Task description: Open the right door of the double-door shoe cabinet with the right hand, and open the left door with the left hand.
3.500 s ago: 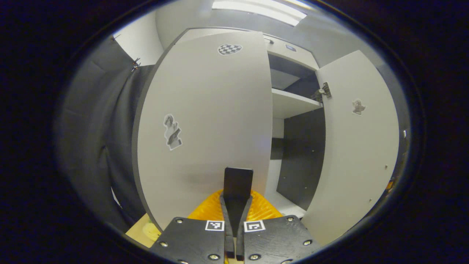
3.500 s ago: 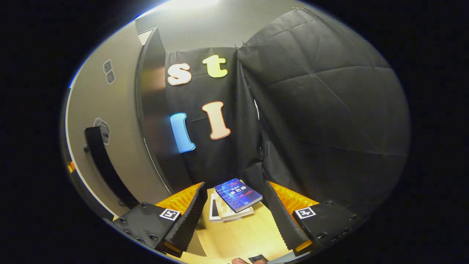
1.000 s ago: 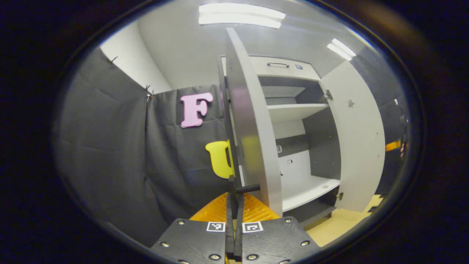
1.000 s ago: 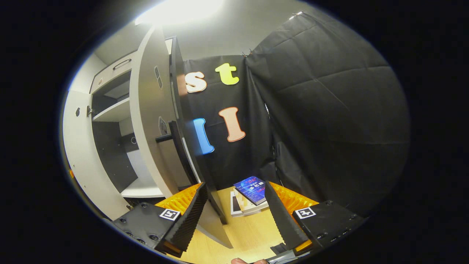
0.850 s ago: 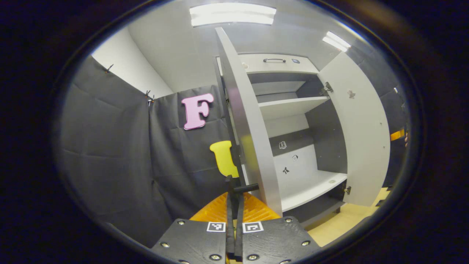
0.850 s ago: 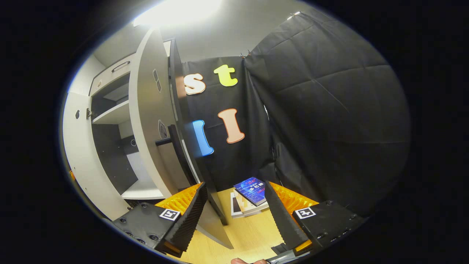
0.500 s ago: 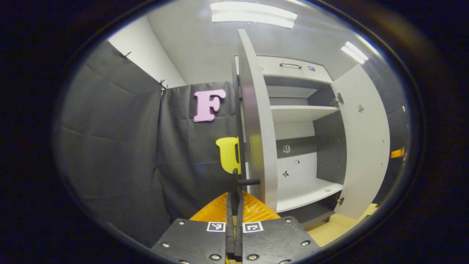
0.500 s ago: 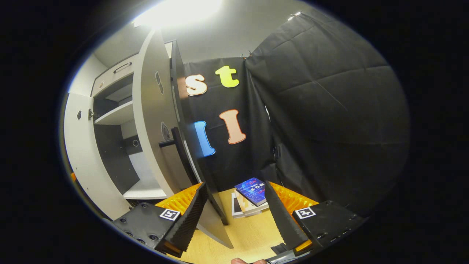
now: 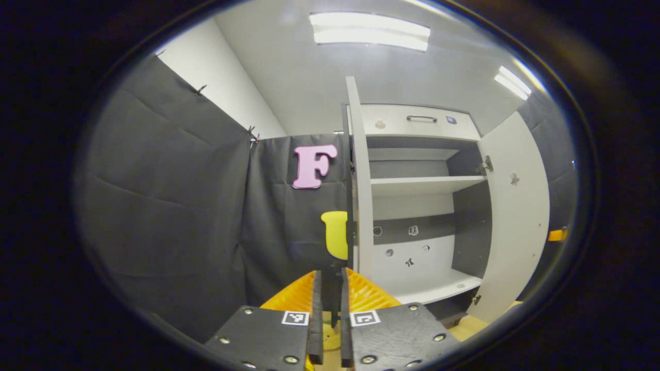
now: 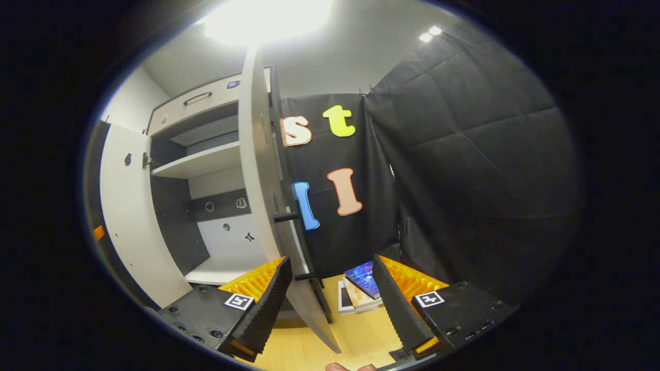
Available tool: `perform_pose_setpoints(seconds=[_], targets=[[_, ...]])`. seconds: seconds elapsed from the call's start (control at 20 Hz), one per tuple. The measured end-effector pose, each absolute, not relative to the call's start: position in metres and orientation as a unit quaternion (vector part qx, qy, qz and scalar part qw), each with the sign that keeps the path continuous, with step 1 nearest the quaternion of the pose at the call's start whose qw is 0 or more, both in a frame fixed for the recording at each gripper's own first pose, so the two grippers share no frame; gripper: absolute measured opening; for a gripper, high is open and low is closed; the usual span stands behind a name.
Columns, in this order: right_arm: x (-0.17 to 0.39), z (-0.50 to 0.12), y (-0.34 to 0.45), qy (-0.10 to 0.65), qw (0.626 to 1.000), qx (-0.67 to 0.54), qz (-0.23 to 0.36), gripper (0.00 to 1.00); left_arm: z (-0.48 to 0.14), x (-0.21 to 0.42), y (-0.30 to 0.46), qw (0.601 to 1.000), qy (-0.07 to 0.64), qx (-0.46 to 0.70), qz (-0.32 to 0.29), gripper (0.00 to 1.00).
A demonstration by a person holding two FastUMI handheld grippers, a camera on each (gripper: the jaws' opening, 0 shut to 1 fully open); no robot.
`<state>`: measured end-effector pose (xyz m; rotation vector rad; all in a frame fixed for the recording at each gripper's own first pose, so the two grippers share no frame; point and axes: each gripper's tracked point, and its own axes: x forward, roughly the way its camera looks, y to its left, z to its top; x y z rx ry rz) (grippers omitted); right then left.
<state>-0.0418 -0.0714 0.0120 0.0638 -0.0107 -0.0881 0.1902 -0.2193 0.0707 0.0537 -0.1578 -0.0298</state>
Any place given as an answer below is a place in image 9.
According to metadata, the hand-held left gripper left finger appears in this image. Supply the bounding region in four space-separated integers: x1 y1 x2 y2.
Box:
205 269 324 371

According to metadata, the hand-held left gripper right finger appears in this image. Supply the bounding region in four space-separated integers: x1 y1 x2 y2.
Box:
340 267 460 370

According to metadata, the black cabinet door handle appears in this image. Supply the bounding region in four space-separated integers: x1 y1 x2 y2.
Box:
321 262 345 328

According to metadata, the cabinet door with box stickers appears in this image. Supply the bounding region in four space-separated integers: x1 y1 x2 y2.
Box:
467 111 551 324

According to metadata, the grey double-door shoe cabinet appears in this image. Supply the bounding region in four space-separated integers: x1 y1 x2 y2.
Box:
340 76 551 330

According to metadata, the cabinet door with checkered sticker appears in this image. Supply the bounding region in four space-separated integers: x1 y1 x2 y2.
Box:
344 76 376 281

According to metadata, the white cabinet shelf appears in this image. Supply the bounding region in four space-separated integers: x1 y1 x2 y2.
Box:
370 175 488 197

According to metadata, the grey cabinet drawer front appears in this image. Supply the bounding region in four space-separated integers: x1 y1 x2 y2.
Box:
346 103 483 141

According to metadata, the small ceiling light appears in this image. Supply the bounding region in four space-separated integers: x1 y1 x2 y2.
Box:
494 65 533 101

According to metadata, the black backdrop cloth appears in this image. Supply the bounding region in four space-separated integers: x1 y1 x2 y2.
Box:
75 52 578 343

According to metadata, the large ceiling light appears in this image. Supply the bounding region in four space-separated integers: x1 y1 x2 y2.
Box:
309 11 431 52

